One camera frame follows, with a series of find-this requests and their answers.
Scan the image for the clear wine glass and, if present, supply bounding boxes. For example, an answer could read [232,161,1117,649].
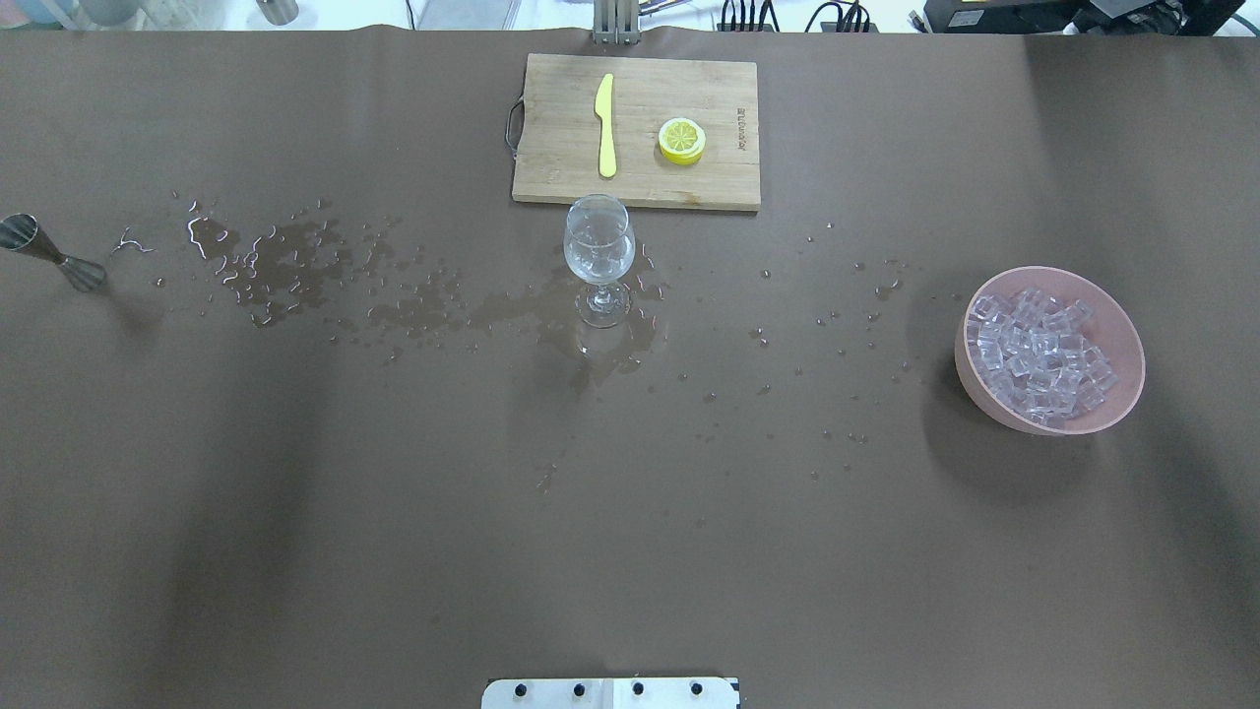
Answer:
[562,194,636,329]

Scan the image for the pink bowl of ice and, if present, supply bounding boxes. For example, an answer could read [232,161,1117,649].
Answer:
[954,266,1147,436]

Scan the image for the yellow plastic knife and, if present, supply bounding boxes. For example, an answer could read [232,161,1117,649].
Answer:
[593,73,617,179]

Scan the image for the yellow lemon slice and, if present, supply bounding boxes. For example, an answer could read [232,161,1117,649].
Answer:
[656,117,707,165]

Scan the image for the bamboo cutting board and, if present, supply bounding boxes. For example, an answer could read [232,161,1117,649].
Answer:
[510,53,762,214]

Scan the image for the small steel cup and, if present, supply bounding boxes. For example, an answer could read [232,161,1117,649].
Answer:
[256,0,300,26]

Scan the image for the aluminium frame post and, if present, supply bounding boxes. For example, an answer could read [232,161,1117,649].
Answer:
[591,0,643,45]

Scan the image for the white pedestal column base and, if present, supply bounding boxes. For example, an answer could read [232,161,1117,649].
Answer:
[480,678,742,708]

